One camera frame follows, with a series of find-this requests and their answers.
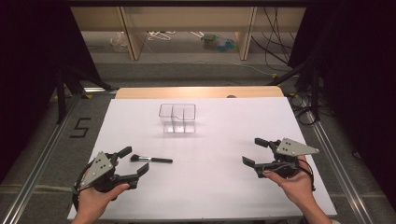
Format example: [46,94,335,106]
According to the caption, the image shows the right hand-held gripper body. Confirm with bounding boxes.
[253,137,320,180]

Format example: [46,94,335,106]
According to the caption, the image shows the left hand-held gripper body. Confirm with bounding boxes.
[79,150,140,193]

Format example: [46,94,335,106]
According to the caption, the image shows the black makeup brush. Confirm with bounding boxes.
[130,153,174,164]

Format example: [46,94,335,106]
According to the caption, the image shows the clear plastic organizer box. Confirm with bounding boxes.
[158,103,197,134]

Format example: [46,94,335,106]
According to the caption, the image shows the person's left hand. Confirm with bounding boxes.
[74,183,131,220]

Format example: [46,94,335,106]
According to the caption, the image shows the person's right hand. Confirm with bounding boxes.
[262,156,319,216]

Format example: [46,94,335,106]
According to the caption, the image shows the white table mat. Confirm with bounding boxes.
[67,96,338,220]

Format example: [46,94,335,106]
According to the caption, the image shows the black metal stand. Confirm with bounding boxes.
[55,62,114,125]
[266,59,322,122]

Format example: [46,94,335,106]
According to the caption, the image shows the wooden table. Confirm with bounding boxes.
[115,86,285,100]

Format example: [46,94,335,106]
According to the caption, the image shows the colourful plastic bag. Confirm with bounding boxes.
[201,32,239,53]

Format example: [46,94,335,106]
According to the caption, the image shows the clear plastic bag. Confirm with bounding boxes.
[109,31,129,53]

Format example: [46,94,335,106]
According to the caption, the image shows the white clothes hangers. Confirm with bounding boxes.
[147,30,176,42]

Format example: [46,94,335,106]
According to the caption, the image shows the wooden shelf unit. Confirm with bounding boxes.
[70,7,307,62]

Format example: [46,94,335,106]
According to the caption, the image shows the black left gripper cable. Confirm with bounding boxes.
[71,160,96,214]

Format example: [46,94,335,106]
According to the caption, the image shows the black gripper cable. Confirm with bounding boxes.
[262,158,317,192]
[71,160,96,214]

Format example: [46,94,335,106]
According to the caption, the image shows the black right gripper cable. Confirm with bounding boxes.
[262,158,317,192]

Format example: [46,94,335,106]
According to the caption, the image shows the coiled black floor cables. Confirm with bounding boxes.
[287,92,320,126]

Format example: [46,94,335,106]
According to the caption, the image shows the aluminium floor rail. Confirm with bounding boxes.
[303,108,379,224]
[0,92,83,224]

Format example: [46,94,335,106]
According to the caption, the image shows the hanging black cables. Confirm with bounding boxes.
[250,7,297,73]

